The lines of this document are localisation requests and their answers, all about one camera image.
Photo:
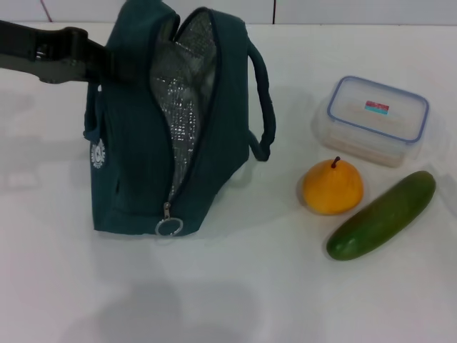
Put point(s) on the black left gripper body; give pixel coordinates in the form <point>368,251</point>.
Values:
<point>43,60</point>

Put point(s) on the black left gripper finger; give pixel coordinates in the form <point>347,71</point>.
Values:
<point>107,69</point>

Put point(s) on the dark teal insulated lunch bag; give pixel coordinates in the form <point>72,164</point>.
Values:
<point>135,143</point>

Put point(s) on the clear plastic container blue rim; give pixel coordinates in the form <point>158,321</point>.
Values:
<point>375,118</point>

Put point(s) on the green cucumber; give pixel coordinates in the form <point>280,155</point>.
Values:
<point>382,218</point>

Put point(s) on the yellow orange pear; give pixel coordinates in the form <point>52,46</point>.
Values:
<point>332,189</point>

